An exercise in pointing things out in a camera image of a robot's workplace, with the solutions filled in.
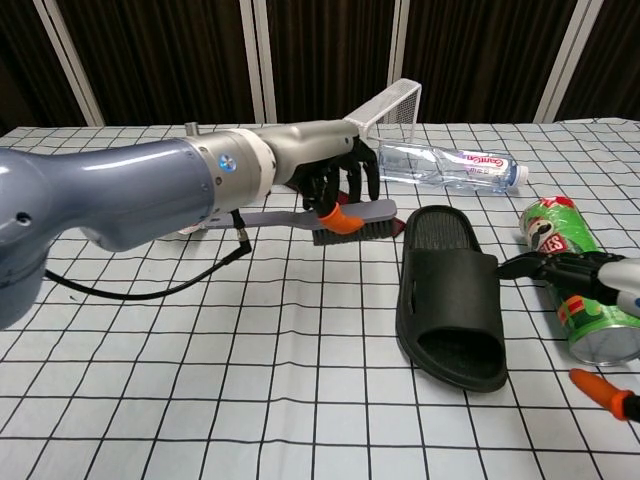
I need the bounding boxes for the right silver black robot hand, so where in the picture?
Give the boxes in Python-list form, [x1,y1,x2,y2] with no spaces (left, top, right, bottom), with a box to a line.
[494,249,640,424]

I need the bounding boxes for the grey cleaning brush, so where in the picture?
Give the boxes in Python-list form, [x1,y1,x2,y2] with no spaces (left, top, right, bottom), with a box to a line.
[209,198,399,247]

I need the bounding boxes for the black rubber slipper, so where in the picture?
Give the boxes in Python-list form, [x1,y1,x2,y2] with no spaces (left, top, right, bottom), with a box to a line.
[394,204,511,394]

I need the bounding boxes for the clear plastic water bottle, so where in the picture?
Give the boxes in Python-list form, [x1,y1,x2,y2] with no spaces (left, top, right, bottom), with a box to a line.
[374,140,531,194]

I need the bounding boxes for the dark folding screen white frames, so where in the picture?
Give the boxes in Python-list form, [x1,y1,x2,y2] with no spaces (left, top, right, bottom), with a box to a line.
[0,0,640,127]

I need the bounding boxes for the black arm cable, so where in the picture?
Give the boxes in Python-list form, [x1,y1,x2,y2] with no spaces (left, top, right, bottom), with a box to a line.
[43,209,254,302]

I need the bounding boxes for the green Pringles can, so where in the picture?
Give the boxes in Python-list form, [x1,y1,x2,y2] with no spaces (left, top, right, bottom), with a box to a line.
[517,195,640,368]

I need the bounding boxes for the white mesh metal rack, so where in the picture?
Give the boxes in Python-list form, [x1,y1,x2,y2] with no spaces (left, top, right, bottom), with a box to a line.
[342,78,423,145]

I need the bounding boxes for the white checked tablecloth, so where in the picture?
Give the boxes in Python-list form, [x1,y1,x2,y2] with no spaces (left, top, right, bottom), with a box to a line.
[0,116,640,480]

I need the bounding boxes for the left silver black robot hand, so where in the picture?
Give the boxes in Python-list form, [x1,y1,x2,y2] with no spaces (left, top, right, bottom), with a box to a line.
[263,118,382,236]

